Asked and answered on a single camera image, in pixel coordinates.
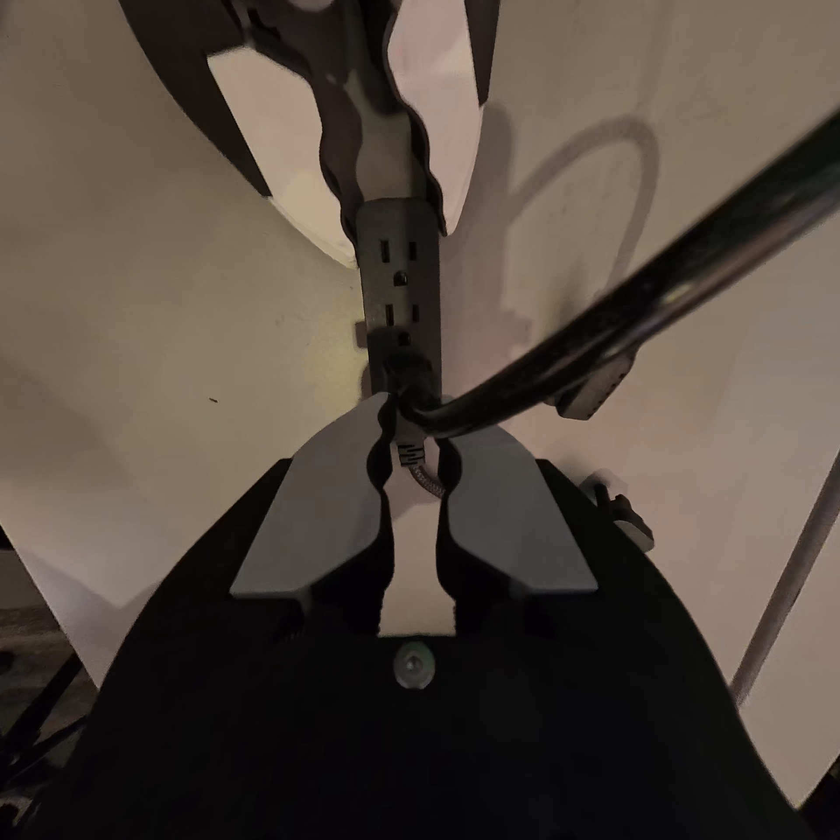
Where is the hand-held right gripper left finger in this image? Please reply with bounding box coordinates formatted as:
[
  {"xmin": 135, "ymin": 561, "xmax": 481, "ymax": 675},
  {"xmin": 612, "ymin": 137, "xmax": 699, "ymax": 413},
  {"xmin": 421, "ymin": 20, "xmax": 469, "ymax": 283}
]
[{"xmin": 230, "ymin": 392, "xmax": 396, "ymax": 599}]

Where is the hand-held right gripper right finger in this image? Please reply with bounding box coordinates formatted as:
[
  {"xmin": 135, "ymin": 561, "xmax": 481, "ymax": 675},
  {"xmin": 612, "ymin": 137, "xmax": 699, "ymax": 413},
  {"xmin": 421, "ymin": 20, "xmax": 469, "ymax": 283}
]
[{"xmin": 435, "ymin": 425, "xmax": 599, "ymax": 596}]

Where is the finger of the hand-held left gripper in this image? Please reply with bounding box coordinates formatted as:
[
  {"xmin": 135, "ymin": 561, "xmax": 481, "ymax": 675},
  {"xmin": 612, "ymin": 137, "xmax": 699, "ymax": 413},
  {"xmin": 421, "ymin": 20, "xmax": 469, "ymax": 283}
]
[
  {"xmin": 207, "ymin": 52, "xmax": 370, "ymax": 271},
  {"xmin": 386, "ymin": 0, "xmax": 490, "ymax": 238}
]

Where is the braided cord with plug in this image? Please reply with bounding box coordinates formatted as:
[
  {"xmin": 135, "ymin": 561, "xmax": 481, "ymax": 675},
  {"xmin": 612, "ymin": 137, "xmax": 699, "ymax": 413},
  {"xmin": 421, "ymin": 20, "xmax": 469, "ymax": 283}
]
[{"xmin": 392, "ymin": 438, "xmax": 656, "ymax": 553}]

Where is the black power strip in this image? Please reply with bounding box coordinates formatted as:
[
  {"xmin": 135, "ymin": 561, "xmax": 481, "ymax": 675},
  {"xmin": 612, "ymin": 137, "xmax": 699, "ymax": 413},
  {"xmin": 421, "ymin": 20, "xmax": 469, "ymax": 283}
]
[{"xmin": 354, "ymin": 197, "xmax": 442, "ymax": 403}]

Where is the black power cord with plug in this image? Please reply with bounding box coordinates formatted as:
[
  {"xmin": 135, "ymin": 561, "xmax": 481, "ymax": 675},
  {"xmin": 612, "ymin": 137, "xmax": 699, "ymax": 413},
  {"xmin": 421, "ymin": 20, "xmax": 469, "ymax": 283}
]
[{"xmin": 386, "ymin": 105, "xmax": 840, "ymax": 439}]

